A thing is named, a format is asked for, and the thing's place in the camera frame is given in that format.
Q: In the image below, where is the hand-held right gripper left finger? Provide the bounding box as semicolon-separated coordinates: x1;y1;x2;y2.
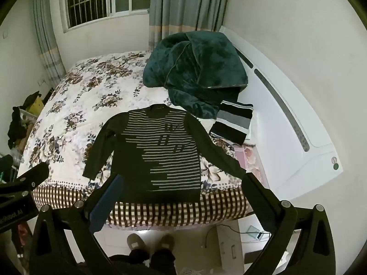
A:
29;173;127;275

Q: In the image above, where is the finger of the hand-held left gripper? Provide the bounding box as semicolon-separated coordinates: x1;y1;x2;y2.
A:
0;162;50;198

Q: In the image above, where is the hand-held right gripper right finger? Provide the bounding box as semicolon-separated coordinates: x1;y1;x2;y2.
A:
241;173;337;275

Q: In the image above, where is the dark striped sweater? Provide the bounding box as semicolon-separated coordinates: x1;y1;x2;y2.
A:
83;105;247;204

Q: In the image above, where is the pile of black clothes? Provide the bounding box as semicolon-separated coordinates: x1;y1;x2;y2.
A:
7;91;41;149

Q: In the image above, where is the small teal device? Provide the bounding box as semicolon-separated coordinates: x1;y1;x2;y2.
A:
247;226;264;239

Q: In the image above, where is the pink floral bedsheet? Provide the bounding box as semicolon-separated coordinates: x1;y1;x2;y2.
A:
234;143;270;185

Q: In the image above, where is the person's left shoe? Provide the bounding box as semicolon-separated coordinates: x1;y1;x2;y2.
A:
127;233;147;253

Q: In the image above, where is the person's shoe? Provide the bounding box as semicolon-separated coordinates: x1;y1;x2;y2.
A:
127;233;147;253
158;234;176;251

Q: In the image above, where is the white nightstand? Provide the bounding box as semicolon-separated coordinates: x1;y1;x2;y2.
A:
215;220;287;268

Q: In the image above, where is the white headboard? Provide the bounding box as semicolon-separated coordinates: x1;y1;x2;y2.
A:
218;26;343;201

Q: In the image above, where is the yellow cardboard box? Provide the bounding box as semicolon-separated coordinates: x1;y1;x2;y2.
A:
25;94;46;118

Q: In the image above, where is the person's right shoe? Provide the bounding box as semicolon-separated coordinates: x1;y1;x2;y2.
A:
158;234;176;251

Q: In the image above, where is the person's right leg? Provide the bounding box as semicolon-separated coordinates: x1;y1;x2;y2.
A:
150;249;177;275

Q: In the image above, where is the floral quilt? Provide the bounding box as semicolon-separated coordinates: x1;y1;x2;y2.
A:
17;50;270;230

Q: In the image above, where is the folded black grey striped garment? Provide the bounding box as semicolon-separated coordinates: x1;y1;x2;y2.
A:
209;100;254;144

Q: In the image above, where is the narrow grey curtain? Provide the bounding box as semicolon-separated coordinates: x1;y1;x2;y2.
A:
30;0;67;83

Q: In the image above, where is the green plush blanket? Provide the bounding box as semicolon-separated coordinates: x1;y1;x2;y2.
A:
142;31;249;120

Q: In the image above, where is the barred window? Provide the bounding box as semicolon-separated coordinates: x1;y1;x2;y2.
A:
59;0;152;33

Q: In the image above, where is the wide grey curtain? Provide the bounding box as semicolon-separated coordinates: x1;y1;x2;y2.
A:
148;0;232;50

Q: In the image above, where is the black cable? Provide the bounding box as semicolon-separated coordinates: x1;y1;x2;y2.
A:
205;224;259;237

